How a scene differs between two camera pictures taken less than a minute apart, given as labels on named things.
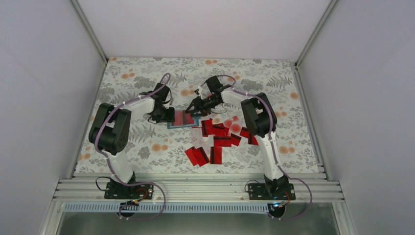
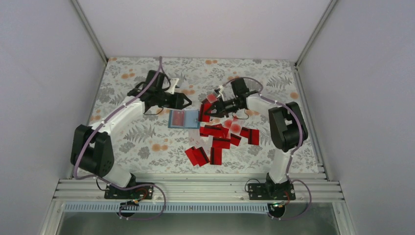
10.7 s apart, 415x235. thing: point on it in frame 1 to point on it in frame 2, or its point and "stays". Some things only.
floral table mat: (199, 115) stays
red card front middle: (215, 155) stays
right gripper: (198, 106) to (220, 110)
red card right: (246, 133) stays
